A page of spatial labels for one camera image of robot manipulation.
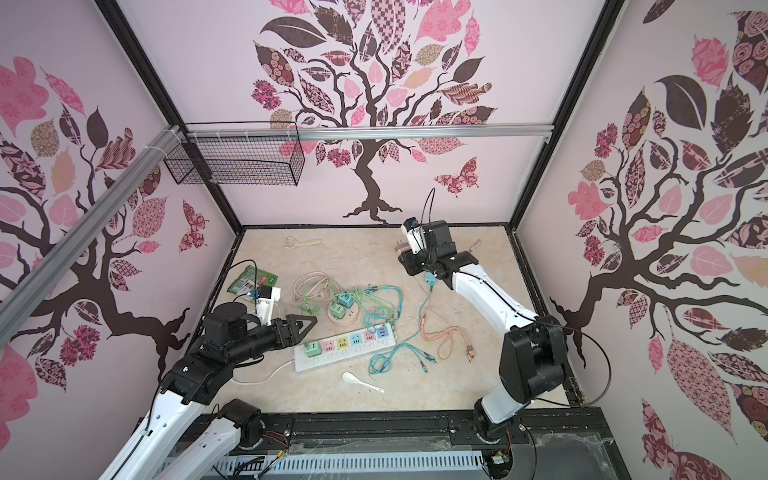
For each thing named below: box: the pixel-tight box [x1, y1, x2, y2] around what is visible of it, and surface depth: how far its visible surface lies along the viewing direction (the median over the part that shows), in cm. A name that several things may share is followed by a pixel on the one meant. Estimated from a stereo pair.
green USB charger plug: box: [330, 302, 346, 320], surface depth 91 cm
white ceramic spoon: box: [342, 372, 385, 393], surface depth 83 cm
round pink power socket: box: [326, 302, 359, 327], surface depth 94 cm
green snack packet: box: [227, 265, 278, 295], surface depth 106 cm
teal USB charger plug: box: [338, 294, 354, 308], surface depth 92 cm
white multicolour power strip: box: [294, 323, 397, 372], surface depth 87 cm
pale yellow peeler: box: [284, 236, 321, 249], surface depth 116 cm
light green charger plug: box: [304, 341, 322, 358], surface depth 83 cm
